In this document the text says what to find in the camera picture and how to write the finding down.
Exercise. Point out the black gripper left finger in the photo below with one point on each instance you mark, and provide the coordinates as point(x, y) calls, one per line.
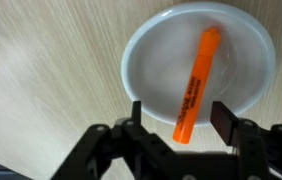
point(121, 153)

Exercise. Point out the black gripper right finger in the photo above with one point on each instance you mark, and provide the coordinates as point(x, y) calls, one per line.
point(247, 143)

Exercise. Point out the orange highlighter marker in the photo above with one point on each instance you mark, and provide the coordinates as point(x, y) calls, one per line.
point(197, 86)

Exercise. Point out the white bowl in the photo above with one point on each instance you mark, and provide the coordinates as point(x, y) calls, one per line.
point(161, 66)

